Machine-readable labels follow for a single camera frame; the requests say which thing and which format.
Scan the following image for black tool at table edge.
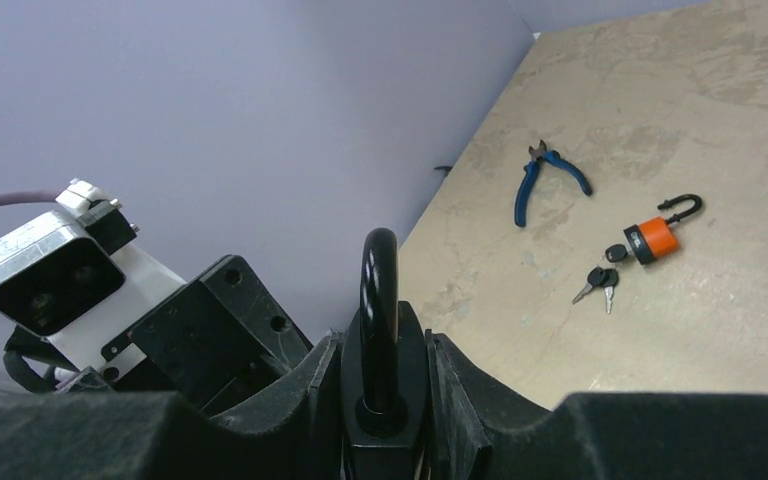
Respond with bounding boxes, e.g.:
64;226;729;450
433;165;453;176

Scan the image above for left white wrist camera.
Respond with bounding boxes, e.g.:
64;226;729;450
0;178;186;373

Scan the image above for black key bunch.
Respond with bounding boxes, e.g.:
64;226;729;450
571;244;629;314

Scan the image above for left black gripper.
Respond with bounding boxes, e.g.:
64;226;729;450
102;255;312;416

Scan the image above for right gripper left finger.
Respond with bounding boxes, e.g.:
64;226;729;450
213;333;344;479

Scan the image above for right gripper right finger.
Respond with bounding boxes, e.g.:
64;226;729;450
423;330;551;479

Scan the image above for blue handle pliers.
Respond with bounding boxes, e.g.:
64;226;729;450
513;139;594;229

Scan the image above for orange black padlock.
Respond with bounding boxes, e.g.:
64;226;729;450
623;194;704;265

